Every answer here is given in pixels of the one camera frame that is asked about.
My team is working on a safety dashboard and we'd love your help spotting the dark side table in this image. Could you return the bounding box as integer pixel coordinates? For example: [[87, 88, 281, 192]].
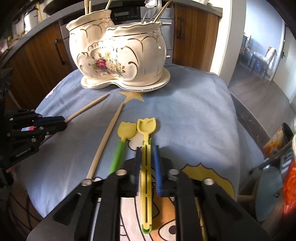
[[249, 52, 269, 75]]

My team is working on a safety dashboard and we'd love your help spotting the printed trash bin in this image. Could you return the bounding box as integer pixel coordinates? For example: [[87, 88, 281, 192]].
[[263, 122, 295, 161]]

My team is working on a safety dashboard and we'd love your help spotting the black wok with wooden handle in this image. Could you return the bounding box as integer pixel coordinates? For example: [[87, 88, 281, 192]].
[[43, 0, 78, 14]]

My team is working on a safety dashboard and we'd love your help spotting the wooden kitchen cabinet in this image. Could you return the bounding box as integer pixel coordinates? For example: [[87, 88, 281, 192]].
[[3, 23, 75, 110]]

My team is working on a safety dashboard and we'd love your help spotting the silver metal fork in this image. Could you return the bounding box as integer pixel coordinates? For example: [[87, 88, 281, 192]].
[[142, 6, 162, 24]]

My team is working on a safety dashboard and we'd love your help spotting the white floral ceramic utensil holder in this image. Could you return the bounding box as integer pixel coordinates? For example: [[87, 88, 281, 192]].
[[66, 10, 171, 93]]

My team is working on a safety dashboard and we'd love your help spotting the white fluffy towel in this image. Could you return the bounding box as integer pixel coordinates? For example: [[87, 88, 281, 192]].
[[291, 132, 296, 163]]

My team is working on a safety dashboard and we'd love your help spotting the gold-handled metal fork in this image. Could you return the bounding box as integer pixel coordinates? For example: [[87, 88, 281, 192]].
[[154, 1, 173, 23]]

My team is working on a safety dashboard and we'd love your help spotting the white cloth on chair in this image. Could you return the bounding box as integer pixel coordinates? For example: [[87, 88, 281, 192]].
[[265, 47, 277, 65]]

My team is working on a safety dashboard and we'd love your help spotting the narrow wooden cabinet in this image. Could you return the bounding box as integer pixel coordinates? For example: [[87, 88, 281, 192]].
[[172, 3, 219, 75]]

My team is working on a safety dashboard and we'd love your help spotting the white thermos bottle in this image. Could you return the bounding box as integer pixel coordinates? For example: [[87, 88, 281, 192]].
[[23, 7, 39, 32]]

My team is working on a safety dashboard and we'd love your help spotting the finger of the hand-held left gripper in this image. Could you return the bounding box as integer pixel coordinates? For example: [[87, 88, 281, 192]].
[[9, 110, 65, 127], [7, 122, 68, 144]]

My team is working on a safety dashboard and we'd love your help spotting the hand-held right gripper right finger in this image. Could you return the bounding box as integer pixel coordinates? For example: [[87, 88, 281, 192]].
[[151, 145, 271, 241]]

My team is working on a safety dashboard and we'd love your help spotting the wooden chair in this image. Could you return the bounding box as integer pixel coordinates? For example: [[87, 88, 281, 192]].
[[265, 46, 278, 80]]

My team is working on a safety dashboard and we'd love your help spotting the orange mesh bag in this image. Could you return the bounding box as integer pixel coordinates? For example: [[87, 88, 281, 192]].
[[282, 159, 296, 221]]

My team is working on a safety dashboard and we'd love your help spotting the yellow plastic spoon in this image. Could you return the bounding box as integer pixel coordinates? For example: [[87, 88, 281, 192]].
[[136, 118, 156, 233]]

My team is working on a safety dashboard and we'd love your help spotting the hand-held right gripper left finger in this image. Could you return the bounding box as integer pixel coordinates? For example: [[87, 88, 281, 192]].
[[52, 146, 142, 241]]

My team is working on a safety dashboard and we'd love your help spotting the grey round disc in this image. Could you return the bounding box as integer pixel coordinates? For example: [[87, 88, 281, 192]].
[[255, 166, 284, 223]]

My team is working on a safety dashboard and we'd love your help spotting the yellow plastic fork green handle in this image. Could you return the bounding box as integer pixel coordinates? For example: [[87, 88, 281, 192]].
[[108, 121, 137, 175]]

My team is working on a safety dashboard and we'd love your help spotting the white door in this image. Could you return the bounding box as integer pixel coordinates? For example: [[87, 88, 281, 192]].
[[282, 24, 296, 102]]

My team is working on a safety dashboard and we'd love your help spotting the grey speckled countertop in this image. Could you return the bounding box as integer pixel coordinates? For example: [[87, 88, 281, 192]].
[[0, 0, 223, 59]]

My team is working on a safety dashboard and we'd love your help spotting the blue cartoon printed cloth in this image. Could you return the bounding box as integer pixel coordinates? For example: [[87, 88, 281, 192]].
[[16, 64, 266, 241]]

